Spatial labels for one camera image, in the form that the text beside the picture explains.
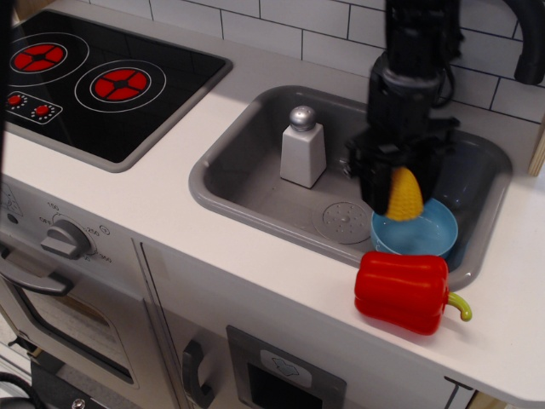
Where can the grey oven door handle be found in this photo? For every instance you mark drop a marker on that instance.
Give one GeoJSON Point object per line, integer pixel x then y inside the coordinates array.
{"type": "Point", "coordinates": [53, 284]}

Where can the black toy faucet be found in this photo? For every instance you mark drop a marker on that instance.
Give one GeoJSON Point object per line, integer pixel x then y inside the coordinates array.
{"type": "Point", "coordinates": [530, 65]}

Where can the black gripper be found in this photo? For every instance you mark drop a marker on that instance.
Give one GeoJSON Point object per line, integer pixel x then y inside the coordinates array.
{"type": "Point", "coordinates": [399, 132]}

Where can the yellow toy corn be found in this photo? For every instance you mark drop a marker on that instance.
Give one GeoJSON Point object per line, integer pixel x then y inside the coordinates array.
{"type": "Point", "coordinates": [405, 200]}

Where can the toy oven door window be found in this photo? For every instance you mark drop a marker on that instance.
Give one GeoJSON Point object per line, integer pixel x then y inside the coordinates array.
{"type": "Point", "coordinates": [67, 325]}

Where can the grey dishwasher panel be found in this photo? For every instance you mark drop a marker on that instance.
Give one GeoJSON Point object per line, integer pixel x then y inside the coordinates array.
{"type": "Point", "coordinates": [268, 377]}

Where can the white salt shaker silver cap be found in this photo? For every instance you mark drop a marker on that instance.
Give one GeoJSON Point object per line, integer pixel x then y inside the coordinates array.
{"type": "Point", "coordinates": [303, 156]}

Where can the grey oven dial knob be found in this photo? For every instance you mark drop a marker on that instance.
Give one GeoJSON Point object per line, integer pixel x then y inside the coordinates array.
{"type": "Point", "coordinates": [65, 239]}

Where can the red toy bell pepper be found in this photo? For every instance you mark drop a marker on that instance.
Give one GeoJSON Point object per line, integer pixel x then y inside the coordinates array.
{"type": "Point", "coordinates": [408, 291]}

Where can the grey cabinet door handle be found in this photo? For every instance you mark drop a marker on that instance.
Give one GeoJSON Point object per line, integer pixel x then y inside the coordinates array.
{"type": "Point", "coordinates": [201, 395]}

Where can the light blue plastic bowl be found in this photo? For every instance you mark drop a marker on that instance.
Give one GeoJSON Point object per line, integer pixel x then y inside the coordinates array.
{"type": "Point", "coordinates": [434, 232]}

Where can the grey toy sink basin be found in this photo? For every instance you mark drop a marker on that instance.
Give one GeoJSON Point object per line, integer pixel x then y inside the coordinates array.
{"type": "Point", "coordinates": [239, 177]}

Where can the black toy stove top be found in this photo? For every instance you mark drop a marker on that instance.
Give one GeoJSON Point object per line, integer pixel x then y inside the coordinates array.
{"type": "Point", "coordinates": [99, 94]}

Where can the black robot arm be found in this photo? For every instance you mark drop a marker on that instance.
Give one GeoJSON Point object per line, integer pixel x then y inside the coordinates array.
{"type": "Point", "coordinates": [422, 37]}

